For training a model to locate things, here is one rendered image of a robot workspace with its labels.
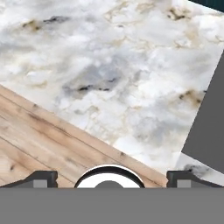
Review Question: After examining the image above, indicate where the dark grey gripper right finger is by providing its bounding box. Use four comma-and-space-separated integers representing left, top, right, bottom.
165, 170, 224, 189

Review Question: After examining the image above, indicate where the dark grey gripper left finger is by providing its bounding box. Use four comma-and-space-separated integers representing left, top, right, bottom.
0, 170, 59, 189

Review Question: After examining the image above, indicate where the white round thing black rim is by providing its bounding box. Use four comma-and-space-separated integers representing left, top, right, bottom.
73, 164, 146, 189

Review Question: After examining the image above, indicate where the dark grey flat panel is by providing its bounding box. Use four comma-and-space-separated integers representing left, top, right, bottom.
181, 49, 224, 173

